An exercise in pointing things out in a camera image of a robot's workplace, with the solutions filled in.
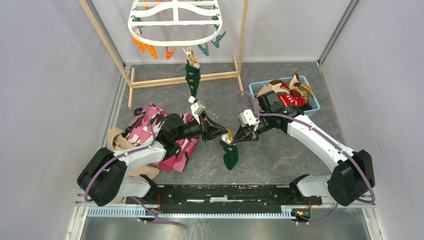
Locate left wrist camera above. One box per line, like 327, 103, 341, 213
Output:
190, 100, 206, 124

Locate light blue plastic basket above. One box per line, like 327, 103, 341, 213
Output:
248, 73, 321, 117

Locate pink camouflage cloth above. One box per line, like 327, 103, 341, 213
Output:
122, 103, 200, 173

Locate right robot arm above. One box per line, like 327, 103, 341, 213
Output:
227, 90, 376, 207

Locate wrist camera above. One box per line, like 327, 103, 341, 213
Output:
238, 109, 260, 128
190, 100, 206, 124

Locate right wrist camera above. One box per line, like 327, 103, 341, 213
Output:
238, 109, 260, 128

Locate beige cloth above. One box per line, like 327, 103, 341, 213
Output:
106, 127, 160, 180

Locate teal clothespin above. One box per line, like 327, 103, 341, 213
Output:
210, 30, 227, 49
197, 42, 210, 57

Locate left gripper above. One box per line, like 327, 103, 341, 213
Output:
173, 110, 228, 143

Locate brown tan socks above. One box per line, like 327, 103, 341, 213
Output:
255, 73, 314, 99

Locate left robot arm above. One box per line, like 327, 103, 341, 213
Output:
77, 112, 230, 207

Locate red white patterned sock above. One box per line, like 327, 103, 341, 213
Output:
278, 94, 308, 107

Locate orange clothespin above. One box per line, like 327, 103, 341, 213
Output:
131, 37, 146, 52
165, 46, 176, 60
144, 44, 158, 59

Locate green sock with yellow cuff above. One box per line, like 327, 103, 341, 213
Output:
185, 59, 201, 98

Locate white clothespin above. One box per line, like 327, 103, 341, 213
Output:
182, 47, 193, 61

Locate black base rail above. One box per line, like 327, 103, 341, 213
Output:
140, 184, 323, 214

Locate wooden hanger stand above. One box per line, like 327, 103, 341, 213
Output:
79, 0, 249, 109

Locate white clip hanger frame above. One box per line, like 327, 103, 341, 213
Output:
127, 0, 223, 47

